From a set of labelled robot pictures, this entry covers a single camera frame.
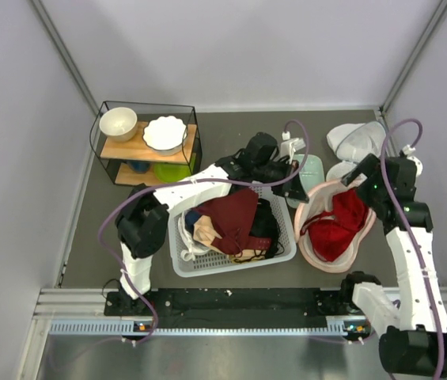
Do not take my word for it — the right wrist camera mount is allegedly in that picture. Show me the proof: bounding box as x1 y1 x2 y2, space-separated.
400 144 416 157

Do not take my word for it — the white plastic basket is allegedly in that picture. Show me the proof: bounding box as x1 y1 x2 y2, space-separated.
168 184 297 278

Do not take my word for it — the beige bra in basket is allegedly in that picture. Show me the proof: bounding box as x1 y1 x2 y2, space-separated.
193 215 222 253

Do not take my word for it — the black wire wooden shelf rack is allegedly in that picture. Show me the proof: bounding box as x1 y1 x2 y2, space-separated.
89 101 203 186

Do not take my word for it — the black bra in basket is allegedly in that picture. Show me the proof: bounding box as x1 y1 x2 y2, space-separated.
230 198 285 264

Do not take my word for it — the dark teal bowl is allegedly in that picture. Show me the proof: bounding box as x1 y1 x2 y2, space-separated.
127 161 152 174

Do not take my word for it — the cream ceramic bowl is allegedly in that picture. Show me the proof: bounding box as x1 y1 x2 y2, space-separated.
99 107 138 143

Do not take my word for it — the floral mesh laundry bag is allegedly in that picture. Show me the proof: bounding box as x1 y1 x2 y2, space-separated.
294 179 377 274

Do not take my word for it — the light green rectangular plate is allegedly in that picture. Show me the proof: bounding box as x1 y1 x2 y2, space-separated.
286 154 325 209

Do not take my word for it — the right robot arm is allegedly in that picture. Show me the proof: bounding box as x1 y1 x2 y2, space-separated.
339 154 447 379

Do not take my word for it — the white slotted cable duct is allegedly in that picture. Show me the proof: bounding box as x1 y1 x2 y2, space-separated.
49 317 371 336

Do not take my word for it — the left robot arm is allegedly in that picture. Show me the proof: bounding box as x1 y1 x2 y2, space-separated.
108 130 309 314

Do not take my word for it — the white bra in basket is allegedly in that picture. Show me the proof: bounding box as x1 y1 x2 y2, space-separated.
177 211 210 262

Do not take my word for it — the red bra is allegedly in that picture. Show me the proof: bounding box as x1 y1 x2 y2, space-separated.
301 188 369 262

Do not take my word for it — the maroon bra in basket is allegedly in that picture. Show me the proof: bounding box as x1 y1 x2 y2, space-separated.
194 188 267 256

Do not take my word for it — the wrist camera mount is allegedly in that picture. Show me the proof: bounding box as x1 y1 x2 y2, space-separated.
279 131 305 160
400 144 416 157

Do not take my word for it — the lime green plate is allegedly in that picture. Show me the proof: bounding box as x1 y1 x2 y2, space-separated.
153 163 192 183

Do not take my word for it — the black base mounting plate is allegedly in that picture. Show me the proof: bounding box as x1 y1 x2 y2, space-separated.
104 287 362 317

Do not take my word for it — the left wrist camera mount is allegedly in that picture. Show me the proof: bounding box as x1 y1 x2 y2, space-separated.
279 131 305 160

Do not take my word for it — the white scalloped bowl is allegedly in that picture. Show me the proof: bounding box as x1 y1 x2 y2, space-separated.
142 116 188 156

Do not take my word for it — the white round mesh laundry bag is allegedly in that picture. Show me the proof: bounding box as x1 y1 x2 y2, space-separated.
326 121 386 181

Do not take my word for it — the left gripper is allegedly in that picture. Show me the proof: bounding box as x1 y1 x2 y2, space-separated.
252 158 308 202

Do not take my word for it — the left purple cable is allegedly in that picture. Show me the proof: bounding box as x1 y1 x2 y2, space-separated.
97 119 310 344

